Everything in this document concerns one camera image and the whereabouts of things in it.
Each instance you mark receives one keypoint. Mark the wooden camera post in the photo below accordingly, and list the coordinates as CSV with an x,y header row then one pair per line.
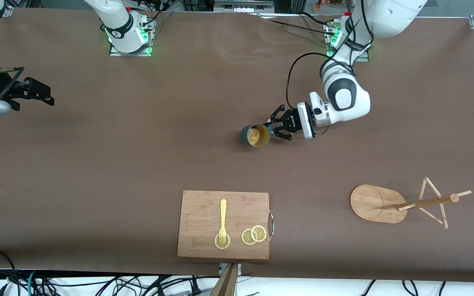
x,y
226,283

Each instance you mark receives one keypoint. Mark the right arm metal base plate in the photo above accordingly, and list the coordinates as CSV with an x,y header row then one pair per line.
x,y
130,54

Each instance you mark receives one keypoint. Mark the yellow plastic fork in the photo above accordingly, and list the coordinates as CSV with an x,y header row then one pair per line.
x,y
223,209

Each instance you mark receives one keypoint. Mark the grey power strip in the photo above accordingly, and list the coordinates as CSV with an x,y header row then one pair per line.
x,y
243,6

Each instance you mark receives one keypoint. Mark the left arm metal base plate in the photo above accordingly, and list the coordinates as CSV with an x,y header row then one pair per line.
x,y
329,51

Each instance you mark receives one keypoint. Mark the black power plug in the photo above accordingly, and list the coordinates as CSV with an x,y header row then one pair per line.
x,y
196,290

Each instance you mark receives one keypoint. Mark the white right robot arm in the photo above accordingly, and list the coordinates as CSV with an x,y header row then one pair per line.
x,y
117,20

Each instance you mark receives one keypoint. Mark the teal mug yellow inside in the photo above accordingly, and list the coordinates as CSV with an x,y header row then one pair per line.
x,y
257,136

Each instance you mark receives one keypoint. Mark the brown table cover sheet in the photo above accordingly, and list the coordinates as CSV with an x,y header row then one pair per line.
x,y
179,102

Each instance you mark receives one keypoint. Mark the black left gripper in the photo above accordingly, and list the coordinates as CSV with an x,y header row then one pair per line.
x,y
291,122

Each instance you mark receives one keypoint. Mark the lemon slice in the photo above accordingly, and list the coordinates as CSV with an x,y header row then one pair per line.
x,y
258,233
245,238
222,246

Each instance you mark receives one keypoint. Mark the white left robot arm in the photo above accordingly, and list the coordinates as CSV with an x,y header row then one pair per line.
x,y
344,96

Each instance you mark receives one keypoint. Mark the wooden mug rack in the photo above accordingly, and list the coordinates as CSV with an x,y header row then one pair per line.
x,y
370,203

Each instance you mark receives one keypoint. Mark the metal post bracket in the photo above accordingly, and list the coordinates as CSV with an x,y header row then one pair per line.
x,y
221,268

